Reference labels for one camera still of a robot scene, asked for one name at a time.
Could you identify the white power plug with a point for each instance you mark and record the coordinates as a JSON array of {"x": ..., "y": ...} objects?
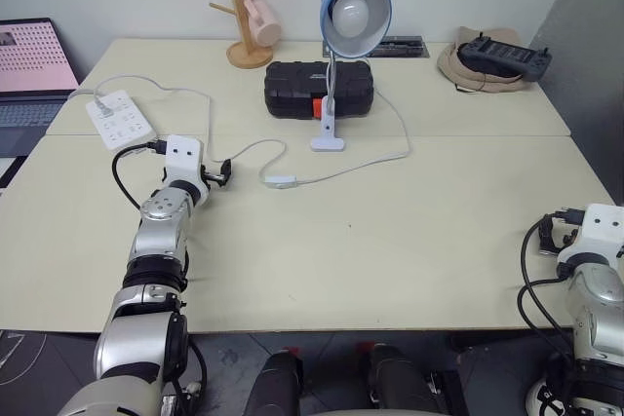
[{"x": 103, "y": 106}]

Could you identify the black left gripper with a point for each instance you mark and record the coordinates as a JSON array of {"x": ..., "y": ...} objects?
[{"x": 212, "y": 176}]

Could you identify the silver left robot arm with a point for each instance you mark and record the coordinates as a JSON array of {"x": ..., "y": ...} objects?
[{"x": 156, "y": 240}]

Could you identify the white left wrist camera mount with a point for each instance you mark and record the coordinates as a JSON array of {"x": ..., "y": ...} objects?
[{"x": 183, "y": 155}]

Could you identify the black plastic tool case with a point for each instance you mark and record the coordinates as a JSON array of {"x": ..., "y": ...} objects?
[{"x": 292, "y": 89}]

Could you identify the white inline lamp switch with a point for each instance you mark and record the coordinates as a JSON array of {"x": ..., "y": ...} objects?
[{"x": 280, "y": 182}]

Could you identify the blue clip desk lamp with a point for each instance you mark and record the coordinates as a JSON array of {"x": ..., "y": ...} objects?
[{"x": 331, "y": 2}]

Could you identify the beige cloth hat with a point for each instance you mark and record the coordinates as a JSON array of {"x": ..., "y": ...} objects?
[{"x": 453, "y": 65}]

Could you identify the white power strip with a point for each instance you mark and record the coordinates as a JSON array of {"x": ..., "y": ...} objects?
[{"x": 127, "y": 124}]

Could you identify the dark rounded robot leg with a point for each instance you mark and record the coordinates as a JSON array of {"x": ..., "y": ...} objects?
[
  {"x": 400, "y": 382},
  {"x": 273, "y": 382}
]

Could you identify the black handheld controller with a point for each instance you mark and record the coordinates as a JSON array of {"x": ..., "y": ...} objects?
[{"x": 507, "y": 55}]

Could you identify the grey laptop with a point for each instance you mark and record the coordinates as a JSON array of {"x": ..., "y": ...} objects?
[{"x": 29, "y": 104}]

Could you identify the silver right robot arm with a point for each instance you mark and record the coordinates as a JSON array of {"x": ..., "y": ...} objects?
[{"x": 599, "y": 299}]

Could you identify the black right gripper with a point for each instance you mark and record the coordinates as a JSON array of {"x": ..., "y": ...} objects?
[{"x": 565, "y": 237}]

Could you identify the wooden mug tree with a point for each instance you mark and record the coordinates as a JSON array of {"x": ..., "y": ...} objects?
[{"x": 251, "y": 53}]

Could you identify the white light bulb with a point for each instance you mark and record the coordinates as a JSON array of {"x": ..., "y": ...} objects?
[{"x": 348, "y": 14}]

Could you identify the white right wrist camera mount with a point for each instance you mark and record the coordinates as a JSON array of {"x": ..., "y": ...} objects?
[{"x": 604, "y": 226}]

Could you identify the pink mug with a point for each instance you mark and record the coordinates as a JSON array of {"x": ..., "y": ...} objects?
[{"x": 265, "y": 26}]

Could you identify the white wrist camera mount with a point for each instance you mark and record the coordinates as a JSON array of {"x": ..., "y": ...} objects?
[
  {"x": 183, "y": 155},
  {"x": 604, "y": 226}
]

